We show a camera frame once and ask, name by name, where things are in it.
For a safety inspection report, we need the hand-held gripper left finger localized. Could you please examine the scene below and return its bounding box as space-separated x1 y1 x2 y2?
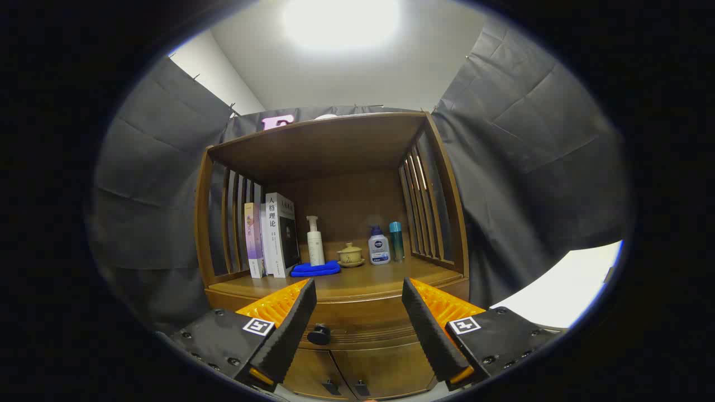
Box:
168 278 317 391

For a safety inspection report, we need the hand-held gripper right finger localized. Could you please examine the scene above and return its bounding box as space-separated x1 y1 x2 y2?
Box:
401 277 565 391

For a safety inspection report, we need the wooden drawer with black knob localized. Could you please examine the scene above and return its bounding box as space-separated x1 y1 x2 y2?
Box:
208 288 470 351

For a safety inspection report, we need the brown wooden countertop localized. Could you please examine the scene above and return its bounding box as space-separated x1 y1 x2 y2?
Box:
207 257 469 305

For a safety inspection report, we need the brown wooden cabinet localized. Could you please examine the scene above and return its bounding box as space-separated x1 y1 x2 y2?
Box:
194 112 471 401

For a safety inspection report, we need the folded blue cloth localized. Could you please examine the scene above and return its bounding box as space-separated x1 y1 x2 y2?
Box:
290 260 341 277

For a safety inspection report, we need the thin white book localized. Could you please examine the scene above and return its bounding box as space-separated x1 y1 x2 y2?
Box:
260 204 274 275

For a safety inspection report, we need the teal slim bottle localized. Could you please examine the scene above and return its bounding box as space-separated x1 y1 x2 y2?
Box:
389 221 405 262

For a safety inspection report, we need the yellow lidded ceramic teacup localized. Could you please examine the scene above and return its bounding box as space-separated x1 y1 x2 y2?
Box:
337 242 366 269

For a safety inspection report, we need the thick white and black book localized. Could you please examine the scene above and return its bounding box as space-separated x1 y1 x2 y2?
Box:
265 192 301 278

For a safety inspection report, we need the purple cover book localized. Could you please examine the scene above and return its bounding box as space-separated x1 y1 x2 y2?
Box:
244 202 268 279

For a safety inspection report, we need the white bottle with blue pump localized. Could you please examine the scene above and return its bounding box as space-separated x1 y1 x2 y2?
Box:
368 225 391 265

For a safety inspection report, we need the white flat panel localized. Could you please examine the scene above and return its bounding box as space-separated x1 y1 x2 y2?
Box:
492 240 623 330

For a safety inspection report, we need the bright ceiling light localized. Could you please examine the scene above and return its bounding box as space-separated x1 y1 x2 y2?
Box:
282 0 403 52

